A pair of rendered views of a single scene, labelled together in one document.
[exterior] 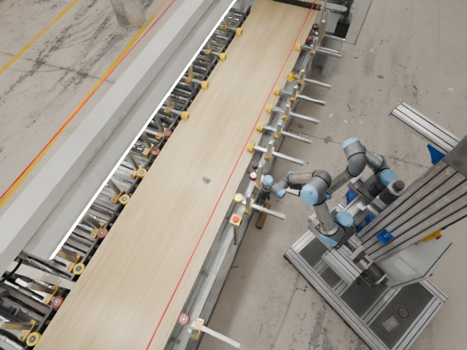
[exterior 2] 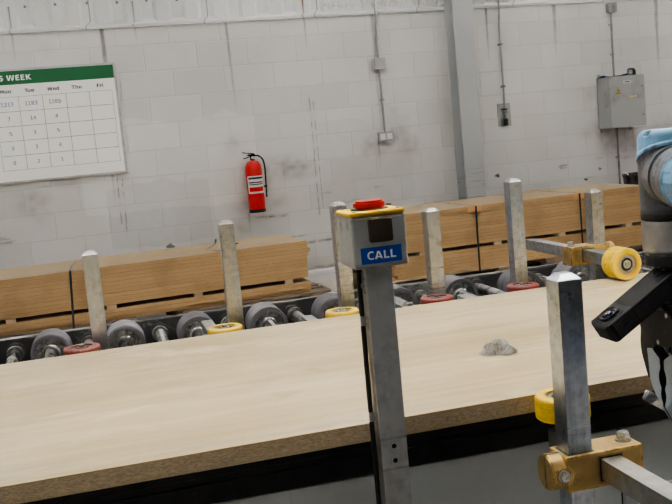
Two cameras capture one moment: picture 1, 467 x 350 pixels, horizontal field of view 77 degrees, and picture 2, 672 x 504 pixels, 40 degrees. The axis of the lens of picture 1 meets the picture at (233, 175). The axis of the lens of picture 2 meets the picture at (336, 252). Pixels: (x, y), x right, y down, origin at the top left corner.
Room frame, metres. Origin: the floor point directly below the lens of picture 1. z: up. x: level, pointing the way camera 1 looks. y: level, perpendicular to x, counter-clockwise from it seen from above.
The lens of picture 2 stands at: (-0.02, -0.88, 1.31)
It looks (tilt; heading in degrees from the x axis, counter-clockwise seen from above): 7 degrees down; 52
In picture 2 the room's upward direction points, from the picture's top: 5 degrees counter-clockwise
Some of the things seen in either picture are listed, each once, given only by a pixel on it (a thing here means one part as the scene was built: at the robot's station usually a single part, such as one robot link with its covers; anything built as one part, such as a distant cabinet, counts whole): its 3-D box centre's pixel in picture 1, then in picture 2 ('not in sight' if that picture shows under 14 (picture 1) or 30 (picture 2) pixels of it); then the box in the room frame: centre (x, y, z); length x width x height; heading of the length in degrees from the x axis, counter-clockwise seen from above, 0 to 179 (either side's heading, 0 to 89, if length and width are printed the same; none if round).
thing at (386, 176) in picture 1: (386, 179); not in sight; (1.02, -1.14, 1.21); 0.13 x 0.12 x 0.14; 8
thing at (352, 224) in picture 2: (235, 221); (371, 239); (0.73, -0.01, 1.18); 0.07 x 0.07 x 0.08; 66
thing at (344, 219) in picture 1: (342, 221); not in sight; (0.70, -0.75, 1.21); 0.13 x 0.12 x 0.14; 136
